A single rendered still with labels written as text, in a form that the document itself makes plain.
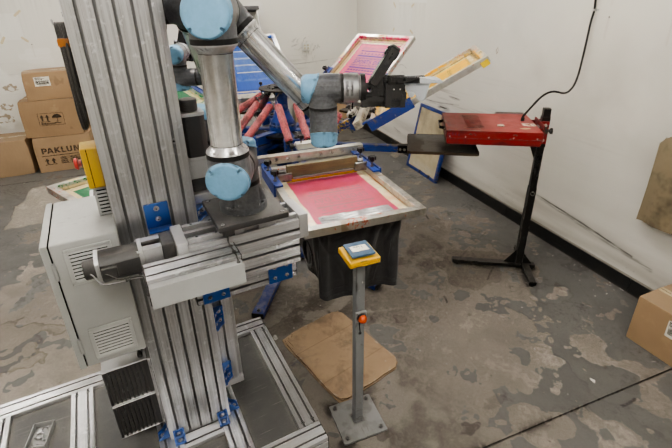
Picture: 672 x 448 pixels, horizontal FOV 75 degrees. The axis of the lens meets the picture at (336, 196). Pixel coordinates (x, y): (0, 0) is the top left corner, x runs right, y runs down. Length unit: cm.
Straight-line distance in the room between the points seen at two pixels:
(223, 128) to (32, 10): 531
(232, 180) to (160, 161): 35
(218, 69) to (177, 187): 51
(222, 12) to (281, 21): 536
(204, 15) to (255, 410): 166
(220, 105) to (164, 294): 54
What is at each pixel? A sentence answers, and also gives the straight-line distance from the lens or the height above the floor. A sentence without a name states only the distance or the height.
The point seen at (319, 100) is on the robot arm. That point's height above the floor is 163.
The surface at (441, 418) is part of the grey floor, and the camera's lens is 243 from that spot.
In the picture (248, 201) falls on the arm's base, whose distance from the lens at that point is 137.
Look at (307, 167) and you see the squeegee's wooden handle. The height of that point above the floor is 104.
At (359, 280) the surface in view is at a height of 83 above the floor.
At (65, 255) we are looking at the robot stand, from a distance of 152.
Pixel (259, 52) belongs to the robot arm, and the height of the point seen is 174.
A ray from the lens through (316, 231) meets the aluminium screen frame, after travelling 183.
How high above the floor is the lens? 188
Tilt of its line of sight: 25 degrees down
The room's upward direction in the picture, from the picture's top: 1 degrees counter-clockwise
